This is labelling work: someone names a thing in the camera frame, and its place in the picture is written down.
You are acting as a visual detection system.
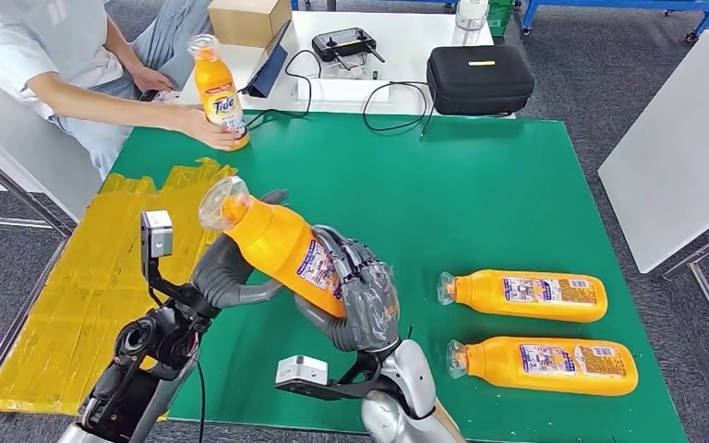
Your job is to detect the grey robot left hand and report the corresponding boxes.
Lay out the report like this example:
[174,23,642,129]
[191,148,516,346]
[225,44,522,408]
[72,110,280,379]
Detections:
[192,187,292,310]

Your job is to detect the person's right hand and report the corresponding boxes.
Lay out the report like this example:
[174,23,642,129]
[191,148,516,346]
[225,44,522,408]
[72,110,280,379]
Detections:
[176,106,246,152]

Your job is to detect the person's left hand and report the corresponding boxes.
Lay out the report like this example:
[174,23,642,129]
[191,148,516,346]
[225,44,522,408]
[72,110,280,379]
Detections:
[129,66,175,94]

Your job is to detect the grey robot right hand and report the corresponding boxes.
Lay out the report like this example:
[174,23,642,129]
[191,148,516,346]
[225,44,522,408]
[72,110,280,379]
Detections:
[293,224,402,354]

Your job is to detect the orange detergent bottle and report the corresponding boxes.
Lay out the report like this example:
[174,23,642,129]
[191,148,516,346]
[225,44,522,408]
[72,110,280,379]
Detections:
[187,33,250,152]
[437,269,609,324]
[446,336,640,398]
[198,175,350,320]

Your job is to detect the clear plastic bottle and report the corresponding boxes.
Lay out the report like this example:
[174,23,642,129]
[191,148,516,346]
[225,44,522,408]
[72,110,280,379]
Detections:
[451,0,490,47]

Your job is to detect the tablet in blue case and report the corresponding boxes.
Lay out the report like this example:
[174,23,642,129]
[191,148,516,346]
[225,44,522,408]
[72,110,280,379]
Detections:
[241,19,294,99]

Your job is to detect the cardboard box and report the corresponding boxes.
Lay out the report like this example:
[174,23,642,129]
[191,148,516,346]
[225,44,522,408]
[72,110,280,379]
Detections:
[207,0,294,49]

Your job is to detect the person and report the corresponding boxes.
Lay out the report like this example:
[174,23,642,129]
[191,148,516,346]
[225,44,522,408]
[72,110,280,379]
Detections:
[0,0,248,182]

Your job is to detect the yellow taped mat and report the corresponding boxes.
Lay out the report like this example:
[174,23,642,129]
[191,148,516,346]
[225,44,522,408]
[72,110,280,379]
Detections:
[0,157,239,423]

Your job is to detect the white bench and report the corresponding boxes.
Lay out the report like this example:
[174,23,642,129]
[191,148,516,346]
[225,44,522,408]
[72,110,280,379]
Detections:
[0,61,105,222]

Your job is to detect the black remote controller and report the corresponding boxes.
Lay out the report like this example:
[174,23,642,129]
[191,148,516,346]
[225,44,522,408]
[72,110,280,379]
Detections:
[311,27,386,64]

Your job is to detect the small white table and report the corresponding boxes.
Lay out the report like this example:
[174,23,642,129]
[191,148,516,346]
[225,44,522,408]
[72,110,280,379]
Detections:
[176,10,515,119]

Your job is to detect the black zip carry case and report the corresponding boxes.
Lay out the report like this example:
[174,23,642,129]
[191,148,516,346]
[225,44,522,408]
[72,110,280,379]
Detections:
[426,44,536,116]

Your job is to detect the green plastic crate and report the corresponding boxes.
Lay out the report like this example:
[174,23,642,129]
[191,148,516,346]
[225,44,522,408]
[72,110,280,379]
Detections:
[487,0,515,38]

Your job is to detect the large white table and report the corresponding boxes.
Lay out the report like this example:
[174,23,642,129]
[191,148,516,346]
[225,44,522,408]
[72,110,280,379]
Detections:
[596,29,709,274]

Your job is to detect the blue metal rack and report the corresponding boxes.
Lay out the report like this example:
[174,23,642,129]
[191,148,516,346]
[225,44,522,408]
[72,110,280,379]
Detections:
[519,0,709,44]

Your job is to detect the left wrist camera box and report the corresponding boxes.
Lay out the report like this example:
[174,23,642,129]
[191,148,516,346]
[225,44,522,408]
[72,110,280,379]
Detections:
[140,210,174,282]

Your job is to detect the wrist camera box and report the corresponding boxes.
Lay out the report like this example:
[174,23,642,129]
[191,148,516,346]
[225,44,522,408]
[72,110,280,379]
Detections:
[274,355,331,401]
[140,210,174,282]

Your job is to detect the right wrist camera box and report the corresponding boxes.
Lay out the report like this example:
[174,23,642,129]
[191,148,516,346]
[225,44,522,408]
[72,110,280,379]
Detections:
[274,355,331,401]

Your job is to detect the black cable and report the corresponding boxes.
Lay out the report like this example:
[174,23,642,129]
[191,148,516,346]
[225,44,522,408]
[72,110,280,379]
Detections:
[241,50,322,133]
[361,80,437,137]

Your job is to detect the grey metal frame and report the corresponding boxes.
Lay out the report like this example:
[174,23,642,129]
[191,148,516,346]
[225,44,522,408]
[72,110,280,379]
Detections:
[0,101,79,408]

